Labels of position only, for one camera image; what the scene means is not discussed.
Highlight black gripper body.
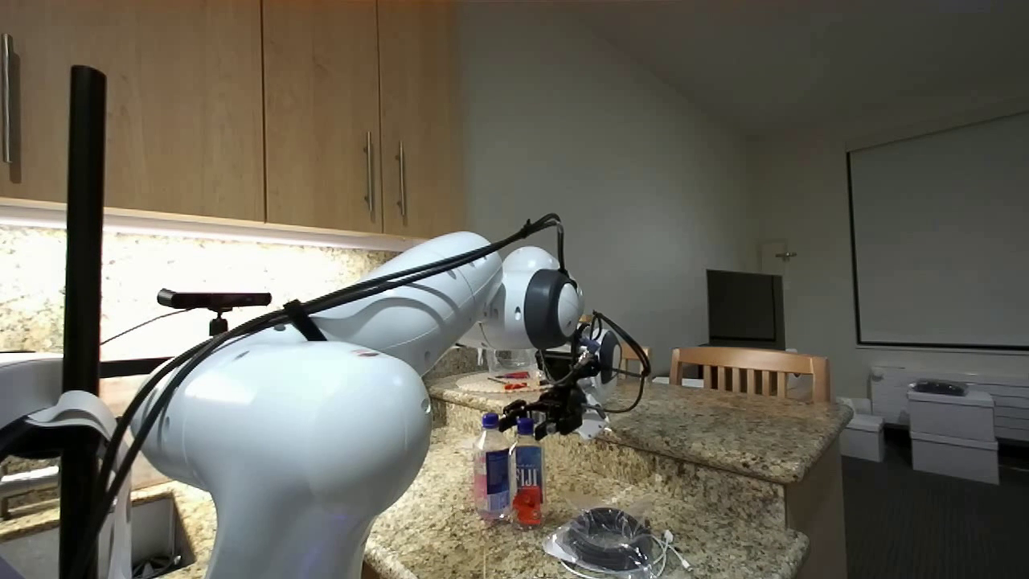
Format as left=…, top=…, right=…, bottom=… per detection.
left=531, top=366, right=616, bottom=438

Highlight water bottle blue label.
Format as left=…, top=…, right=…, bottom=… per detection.
left=473, top=413, right=511, bottom=521

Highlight black stereo camera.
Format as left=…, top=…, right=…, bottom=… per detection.
left=159, top=290, right=269, bottom=339

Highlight white projector screen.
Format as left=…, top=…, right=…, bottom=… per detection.
left=845, top=112, right=1029, bottom=350

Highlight wooden chair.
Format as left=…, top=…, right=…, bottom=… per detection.
left=670, top=349, right=831, bottom=404

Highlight clear plastic lid dish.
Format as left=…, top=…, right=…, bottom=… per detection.
left=544, top=510, right=691, bottom=579

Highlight white storage boxes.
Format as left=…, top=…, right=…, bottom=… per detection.
left=840, top=366, right=1029, bottom=484

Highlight black television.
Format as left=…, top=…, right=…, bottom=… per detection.
left=708, top=270, right=786, bottom=349

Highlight black camera stand pole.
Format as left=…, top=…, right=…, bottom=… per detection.
left=58, top=66, right=106, bottom=579

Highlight wooden upper cabinets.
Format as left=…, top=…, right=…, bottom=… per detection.
left=0, top=0, right=462, bottom=237

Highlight water bottle red label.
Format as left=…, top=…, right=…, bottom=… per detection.
left=511, top=420, right=544, bottom=527

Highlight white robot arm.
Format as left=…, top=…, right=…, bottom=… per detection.
left=132, top=233, right=615, bottom=579

